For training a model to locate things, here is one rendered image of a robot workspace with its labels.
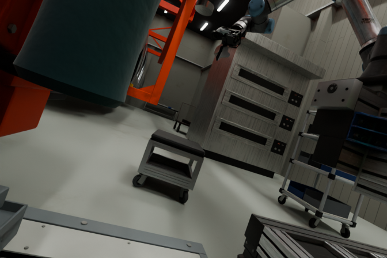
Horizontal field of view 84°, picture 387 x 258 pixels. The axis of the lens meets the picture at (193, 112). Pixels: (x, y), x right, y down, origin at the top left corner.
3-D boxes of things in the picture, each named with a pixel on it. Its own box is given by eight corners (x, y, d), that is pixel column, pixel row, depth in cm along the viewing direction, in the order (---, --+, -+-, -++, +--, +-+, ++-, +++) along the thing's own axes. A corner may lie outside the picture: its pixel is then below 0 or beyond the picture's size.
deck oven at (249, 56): (201, 159, 313) (248, 27, 320) (181, 141, 434) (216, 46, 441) (286, 185, 358) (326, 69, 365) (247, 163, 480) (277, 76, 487)
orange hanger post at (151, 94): (120, 92, 389) (167, -32, 397) (156, 105, 405) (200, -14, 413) (120, 91, 373) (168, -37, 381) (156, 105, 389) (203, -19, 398)
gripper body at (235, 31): (236, 34, 100) (246, 25, 107) (220, 31, 104) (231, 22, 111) (235, 49, 105) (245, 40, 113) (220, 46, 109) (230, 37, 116)
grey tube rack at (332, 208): (273, 200, 221) (304, 109, 224) (305, 209, 231) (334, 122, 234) (313, 230, 169) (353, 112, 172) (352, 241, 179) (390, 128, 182)
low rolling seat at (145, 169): (187, 206, 127) (207, 152, 128) (129, 187, 125) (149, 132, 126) (184, 183, 170) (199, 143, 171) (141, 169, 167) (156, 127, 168)
